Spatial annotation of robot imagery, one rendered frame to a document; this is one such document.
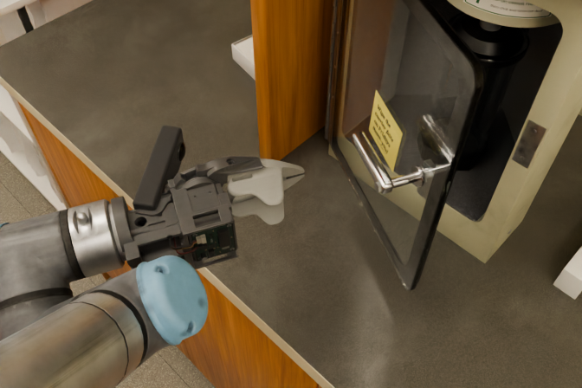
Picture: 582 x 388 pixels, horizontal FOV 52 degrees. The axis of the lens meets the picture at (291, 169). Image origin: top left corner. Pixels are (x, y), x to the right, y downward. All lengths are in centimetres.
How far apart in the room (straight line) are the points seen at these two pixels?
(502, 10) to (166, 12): 84
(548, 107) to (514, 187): 14
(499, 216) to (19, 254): 60
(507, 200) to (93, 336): 57
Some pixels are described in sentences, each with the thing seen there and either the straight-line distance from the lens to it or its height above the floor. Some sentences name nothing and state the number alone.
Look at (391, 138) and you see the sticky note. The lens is 74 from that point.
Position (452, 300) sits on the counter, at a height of 94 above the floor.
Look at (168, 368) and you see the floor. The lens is 189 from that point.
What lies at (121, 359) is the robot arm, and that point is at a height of 129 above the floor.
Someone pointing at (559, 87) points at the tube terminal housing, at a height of 129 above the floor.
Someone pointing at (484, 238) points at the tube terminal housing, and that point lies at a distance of 92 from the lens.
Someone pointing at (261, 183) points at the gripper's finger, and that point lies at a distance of 65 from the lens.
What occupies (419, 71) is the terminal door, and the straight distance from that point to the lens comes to 63.
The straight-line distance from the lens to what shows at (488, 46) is 80.
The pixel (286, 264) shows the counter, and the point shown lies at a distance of 91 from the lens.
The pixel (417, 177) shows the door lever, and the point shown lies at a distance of 69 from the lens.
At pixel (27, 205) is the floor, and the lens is 234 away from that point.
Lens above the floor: 173
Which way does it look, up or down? 50 degrees down
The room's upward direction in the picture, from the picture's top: straight up
